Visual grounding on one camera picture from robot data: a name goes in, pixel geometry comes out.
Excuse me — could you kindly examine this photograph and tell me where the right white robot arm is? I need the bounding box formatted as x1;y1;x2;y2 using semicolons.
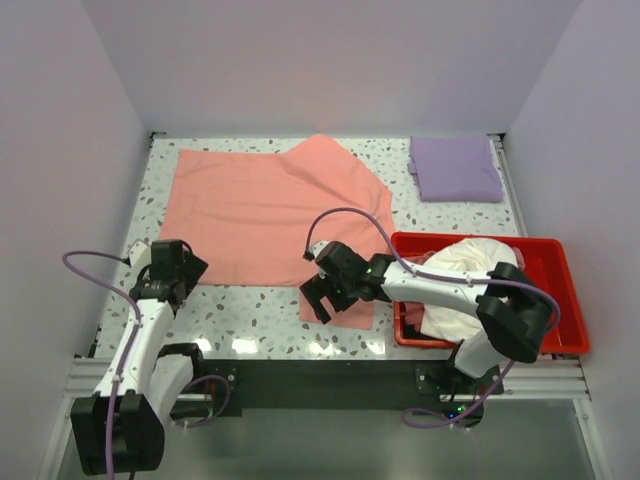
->
300;241;560;393

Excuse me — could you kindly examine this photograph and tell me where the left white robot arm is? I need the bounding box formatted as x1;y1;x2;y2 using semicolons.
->
70;239;208;479

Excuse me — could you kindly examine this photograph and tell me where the white t shirt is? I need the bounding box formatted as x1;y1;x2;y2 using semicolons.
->
414;237;526;346

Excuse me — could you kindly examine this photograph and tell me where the folded purple t shirt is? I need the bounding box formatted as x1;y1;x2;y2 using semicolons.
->
408;135;504;203

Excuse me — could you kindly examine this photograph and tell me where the red plastic bin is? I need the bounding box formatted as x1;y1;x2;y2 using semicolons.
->
391;232;590;355

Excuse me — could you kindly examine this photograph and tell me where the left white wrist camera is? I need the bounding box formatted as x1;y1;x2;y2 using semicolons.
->
128;239;151;270

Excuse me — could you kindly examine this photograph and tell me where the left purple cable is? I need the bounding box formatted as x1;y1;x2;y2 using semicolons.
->
61;249;231;476

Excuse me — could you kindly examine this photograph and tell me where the purple cable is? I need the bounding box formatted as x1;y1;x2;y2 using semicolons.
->
61;249;231;476
302;207;561;429

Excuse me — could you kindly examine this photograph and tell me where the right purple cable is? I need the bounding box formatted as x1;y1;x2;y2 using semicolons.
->
302;207;561;429

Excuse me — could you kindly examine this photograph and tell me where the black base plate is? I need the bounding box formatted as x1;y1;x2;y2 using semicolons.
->
171;360;504;421

